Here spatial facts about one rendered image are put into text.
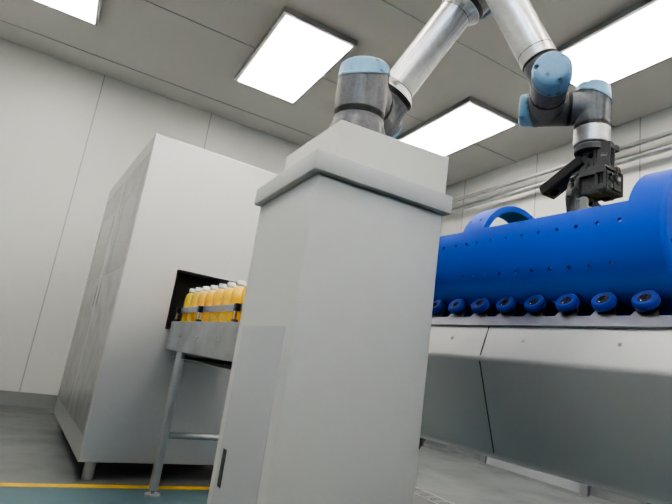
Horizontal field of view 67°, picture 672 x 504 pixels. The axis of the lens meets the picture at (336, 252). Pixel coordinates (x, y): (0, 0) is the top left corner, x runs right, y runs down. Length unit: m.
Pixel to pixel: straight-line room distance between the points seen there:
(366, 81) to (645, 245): 0.64
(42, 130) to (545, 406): 5.37
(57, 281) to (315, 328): 4.79
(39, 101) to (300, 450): 5.36
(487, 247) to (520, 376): 0.30
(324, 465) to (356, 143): 0.58
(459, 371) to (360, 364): 0.37
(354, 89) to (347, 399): 0.65
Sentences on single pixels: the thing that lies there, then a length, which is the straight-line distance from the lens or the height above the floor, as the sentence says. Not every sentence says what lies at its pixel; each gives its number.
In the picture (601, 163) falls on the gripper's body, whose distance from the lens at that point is 1.22.
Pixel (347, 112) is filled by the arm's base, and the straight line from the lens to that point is 1.14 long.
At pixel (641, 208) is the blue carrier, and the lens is 1.05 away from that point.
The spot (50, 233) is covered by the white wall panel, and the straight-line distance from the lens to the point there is 5.61.
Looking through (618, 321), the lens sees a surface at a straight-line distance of 1.05.
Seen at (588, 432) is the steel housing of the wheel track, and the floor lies 0.72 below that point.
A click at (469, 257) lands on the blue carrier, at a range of 1.26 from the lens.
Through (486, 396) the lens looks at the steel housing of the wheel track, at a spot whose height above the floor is 0.76.
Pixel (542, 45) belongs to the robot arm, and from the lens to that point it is 1.19.
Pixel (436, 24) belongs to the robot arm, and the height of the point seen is 1.63.
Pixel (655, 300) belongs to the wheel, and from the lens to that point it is 1.03.
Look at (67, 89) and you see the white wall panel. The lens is 6.03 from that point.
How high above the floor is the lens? 0.77
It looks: 13 degrees up
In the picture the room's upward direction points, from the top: 8 degrees clockwise
